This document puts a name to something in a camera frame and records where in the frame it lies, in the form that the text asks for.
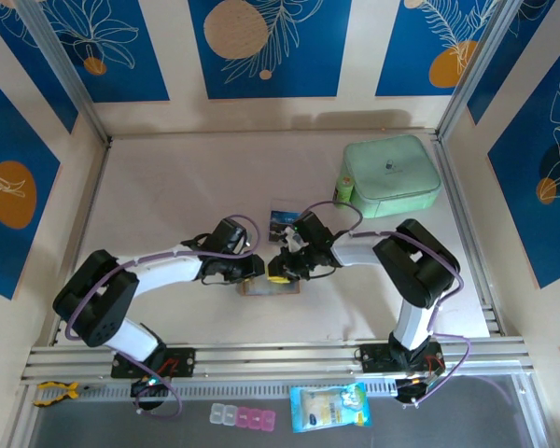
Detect aluminium frame post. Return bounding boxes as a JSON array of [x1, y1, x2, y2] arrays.
[[434, 0, 529, 141], [14, 0, 112, 144]]

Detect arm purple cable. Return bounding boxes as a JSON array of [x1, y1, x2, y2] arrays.
[[296, 200, 472, 405], [63, 213, 262, 419]]

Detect mint green zip case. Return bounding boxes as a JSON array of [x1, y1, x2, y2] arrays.
[[343, 134, 441, 219]]

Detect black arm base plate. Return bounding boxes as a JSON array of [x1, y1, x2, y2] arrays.
[[357, 343, 444, 374], [110, 347, 196, 379]]

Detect blue white snack packet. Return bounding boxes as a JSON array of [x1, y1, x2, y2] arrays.
[[289, 382, 372, 434]]

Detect blue picture card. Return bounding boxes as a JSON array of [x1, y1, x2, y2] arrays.
[[268, 209, 305, 230]]

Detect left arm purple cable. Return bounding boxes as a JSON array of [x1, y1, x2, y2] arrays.
[[63, 213, 262, 419]]

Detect grey metal shelf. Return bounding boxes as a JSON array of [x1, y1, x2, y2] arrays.
[[8, 375, 550, 448]]

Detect black controller board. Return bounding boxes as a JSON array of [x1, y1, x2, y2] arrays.
[[129, 375, 173, 399], [394, 372, 444, 406]]

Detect tan leather card holder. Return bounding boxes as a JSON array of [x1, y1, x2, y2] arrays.
[[237, 278, 302, 298]]

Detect small green bottle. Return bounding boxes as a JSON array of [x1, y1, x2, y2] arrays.
[[333, 173, 356, 206]]

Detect pink clear pill organizer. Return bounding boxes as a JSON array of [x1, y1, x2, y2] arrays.
[[209, 403, 277, 430]]

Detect wide aluminium base rail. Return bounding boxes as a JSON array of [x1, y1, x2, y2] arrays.
[[21, 343, 536, 385]]

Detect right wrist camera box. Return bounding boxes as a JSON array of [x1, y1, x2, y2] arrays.
[[282, 226, 309, 253]]

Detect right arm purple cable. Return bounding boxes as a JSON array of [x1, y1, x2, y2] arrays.
[[296, 200, 472, 405]]

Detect slotted grey cable duct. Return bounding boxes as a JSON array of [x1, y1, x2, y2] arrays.
[[25, 380, 524, 399]]

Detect yellow handled pliers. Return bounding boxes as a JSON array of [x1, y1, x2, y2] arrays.
[[32, 380, 94, 408]]

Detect aluminium side rail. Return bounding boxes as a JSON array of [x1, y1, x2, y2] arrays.
[[429, 133, 504, 338]]

